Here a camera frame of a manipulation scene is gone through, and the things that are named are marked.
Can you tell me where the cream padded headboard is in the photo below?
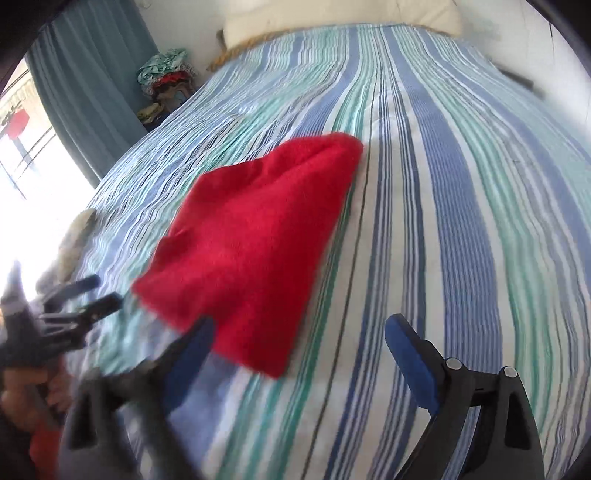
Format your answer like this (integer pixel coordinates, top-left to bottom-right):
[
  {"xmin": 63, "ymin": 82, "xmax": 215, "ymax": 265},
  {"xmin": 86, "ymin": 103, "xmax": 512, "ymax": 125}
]
[{"xmin": 223, "ymin": 0, "xmax": 462, "ymax": 48}]

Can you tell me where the pile of colourful clothes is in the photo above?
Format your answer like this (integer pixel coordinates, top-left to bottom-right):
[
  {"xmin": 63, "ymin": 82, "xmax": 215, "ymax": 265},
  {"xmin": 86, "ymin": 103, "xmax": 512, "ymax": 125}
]
[{"xmin": 136, "ymin": 48, "xmax": 199, "ymax": 131}]

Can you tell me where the person's left hand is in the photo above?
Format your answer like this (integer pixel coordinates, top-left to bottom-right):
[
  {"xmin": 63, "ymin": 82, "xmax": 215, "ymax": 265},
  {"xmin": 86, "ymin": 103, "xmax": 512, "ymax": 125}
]
[{"xmin": 1, "ymin": 364, "xmax": 72, "ymax": 433}]

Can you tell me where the patterned beige cushion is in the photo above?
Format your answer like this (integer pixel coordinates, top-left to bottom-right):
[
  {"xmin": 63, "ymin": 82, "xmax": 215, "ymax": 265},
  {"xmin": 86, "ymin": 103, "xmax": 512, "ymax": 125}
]
[{"xmin": 36, "ymin": 208, "xmax": 97, "ymax": 295}]

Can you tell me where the red sweater with white print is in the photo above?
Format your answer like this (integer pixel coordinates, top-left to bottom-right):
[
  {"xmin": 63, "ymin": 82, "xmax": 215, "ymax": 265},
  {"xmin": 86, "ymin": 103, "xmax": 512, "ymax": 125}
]
[{"xmin": 132, "ymin": 133, "xmax": 363, "ymax": 378}]

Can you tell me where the dark bedside table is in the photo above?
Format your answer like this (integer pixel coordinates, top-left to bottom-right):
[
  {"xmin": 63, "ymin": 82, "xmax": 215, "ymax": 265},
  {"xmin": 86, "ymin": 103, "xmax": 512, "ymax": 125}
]
[{"xmin": 495, "ymin": 64, "xmax": 545, "ymax": 99}]

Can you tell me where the teal curtain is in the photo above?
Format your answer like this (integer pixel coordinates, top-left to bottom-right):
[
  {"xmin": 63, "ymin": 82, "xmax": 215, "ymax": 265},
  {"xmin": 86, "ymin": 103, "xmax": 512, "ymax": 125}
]
[{"xmin": 25, "ymin": 1, "xmax": 157, "ymax": 186}]

